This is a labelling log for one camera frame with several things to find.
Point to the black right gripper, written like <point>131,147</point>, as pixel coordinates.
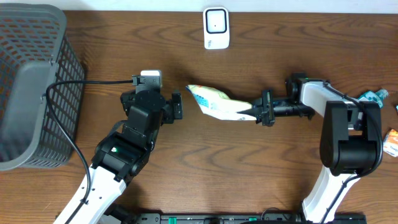
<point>263,108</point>

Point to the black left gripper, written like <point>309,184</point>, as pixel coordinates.
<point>177,109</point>

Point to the yellow snack chip bag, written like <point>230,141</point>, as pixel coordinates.
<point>218,104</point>

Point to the teal mouthwash bottle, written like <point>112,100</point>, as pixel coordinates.
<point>377,97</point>

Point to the small orange snack packet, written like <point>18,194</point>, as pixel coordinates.
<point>390,144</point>

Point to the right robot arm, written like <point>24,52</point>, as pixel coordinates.
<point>350,144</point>

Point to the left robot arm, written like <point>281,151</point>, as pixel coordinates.
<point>121,155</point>

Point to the white barcode scanner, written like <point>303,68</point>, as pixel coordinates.
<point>216,28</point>

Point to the grey plastic mesh basket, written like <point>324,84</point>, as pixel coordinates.
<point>35,52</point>

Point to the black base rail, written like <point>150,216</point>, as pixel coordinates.
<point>276,217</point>

